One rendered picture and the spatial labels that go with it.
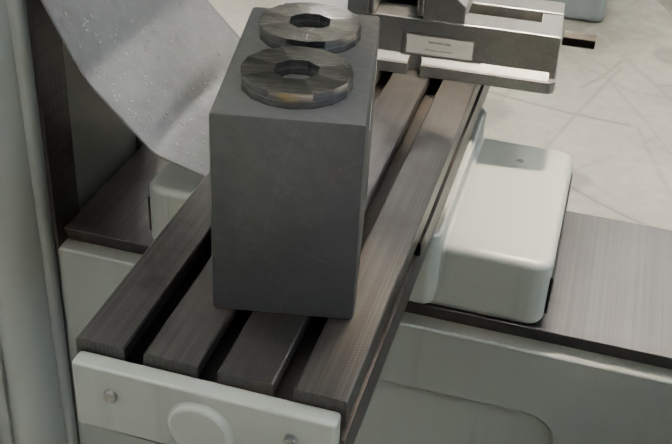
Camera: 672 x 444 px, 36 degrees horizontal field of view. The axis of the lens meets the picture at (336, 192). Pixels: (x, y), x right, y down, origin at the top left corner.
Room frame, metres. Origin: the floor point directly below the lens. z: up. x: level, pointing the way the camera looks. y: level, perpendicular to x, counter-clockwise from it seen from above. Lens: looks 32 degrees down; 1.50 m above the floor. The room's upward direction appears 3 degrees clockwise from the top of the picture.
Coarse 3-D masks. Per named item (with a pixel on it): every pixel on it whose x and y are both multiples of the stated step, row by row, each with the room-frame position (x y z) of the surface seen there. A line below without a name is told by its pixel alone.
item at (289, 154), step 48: (240, 48) 0.80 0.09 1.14; (288, 48) 0.78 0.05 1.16; (336, 48) 0.80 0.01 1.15; (240, 96) 0.71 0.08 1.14; (288, 96) 0.69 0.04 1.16; (336, 96) 0.71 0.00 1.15; (240, 144) 0.68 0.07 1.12; (288, 144) 0.68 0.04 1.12; (336, 144) 0.68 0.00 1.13; (240, 192) 0.68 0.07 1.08; (288, 192) 0.68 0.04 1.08; (336, 192) 0.68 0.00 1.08; (240, 240) 0.68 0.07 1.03; (288, 240) 0.68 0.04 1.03; (336, 240) 0.67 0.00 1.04; (240, 288) 0.68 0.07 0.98; (288, 288) 0.68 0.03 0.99; (336, 288) 0.67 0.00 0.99
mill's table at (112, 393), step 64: (384, 128) 1.02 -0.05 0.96; (448, 128) 1.03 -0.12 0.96; (192, 192) 0.87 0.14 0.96; (384, 192) 0.92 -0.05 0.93; (448, 192) 1.01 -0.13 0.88; (192, 256) 0.76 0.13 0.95; (384, 256) 0.77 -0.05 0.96; (128, 320) 0.66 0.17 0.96; (192, 320) 0.66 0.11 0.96; (256, 320) 0.67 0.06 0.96; (320, 320) 0.70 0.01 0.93; (384, 320) 0.70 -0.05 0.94; (128, 384) 0.60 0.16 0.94; (192, 384) 0.60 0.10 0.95; (256, 384) 0.60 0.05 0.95; (320, 384) 0.60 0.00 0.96
